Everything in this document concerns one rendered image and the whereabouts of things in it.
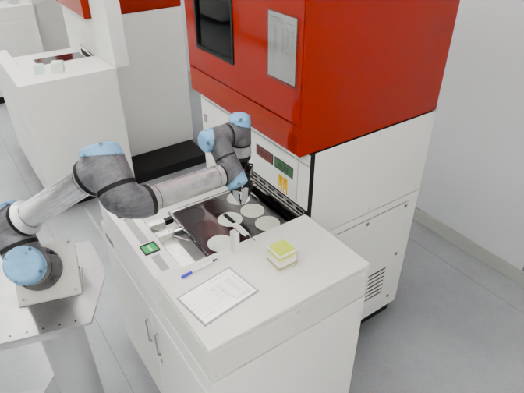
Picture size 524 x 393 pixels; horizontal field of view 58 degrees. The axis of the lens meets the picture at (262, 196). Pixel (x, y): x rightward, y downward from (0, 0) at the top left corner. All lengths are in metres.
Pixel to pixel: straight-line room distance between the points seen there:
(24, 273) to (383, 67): 1.37
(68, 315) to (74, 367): 0.39
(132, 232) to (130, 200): 0.46
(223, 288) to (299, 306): 0.24
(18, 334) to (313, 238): 1.03
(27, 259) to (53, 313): 0.26
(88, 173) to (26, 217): 0.29
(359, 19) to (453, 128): 1.63
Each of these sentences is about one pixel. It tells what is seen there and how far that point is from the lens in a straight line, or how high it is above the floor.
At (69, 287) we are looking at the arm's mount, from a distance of 1.82.
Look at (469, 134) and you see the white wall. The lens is 3.09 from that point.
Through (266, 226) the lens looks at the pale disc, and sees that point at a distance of 1.86.
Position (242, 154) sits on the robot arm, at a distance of 1.66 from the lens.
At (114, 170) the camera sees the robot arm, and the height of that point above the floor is 1.37.
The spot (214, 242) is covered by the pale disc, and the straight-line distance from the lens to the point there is 1.79.
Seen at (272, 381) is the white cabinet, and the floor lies 0.65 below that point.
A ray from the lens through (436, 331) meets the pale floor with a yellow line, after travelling 2.82.
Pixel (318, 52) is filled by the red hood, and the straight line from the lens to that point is 1.55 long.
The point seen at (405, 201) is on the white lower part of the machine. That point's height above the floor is 0.78.
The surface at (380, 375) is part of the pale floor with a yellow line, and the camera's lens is 2.56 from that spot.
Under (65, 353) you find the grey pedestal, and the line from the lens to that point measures 2.03.
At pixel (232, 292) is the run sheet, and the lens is 1.50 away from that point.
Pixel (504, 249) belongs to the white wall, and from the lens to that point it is 3.24.
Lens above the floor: 2.03
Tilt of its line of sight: 34 degrees down
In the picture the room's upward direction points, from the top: straight up
